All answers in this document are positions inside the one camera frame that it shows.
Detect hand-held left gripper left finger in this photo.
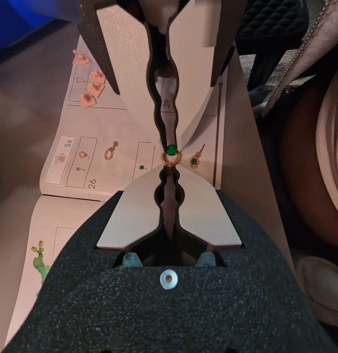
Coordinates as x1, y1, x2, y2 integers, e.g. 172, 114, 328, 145
96, 165, 164, 253

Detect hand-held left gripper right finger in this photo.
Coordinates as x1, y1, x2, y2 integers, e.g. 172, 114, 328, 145
172, 165, 242, 253

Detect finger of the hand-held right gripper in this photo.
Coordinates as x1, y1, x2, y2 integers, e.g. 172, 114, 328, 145
165, 0, 222, 151
96, 3, 169, 148

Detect gold ring piece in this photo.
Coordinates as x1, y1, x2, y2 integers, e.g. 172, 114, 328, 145
161, 151, 181, 173

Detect grey desk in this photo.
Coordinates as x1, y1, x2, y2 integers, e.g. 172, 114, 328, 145
0, 19, 295, 353

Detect pink petal piece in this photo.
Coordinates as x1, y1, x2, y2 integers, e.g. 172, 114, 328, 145
80, 92, 97, 108
72, 50, 91, 66
89, 69, 106, 84
86, 83, 105, 97

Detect open instruction booklet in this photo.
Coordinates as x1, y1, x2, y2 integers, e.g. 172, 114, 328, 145
5, 34, 227, 345

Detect blue plastic storage bin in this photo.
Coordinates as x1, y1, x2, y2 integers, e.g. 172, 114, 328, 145
0, 0, 81, 54

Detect person's dark trousers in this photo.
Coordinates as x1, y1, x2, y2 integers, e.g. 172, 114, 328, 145
248, 85, 338, 353

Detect black mesh chair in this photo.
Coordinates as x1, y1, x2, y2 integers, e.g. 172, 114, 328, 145
235, 0, 310, 91

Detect grey zip jacket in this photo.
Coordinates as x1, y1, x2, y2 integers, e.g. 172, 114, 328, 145
252, 0, 338, 119

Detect beige shoe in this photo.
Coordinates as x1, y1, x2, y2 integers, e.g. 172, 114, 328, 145
293, 254, 338, 329

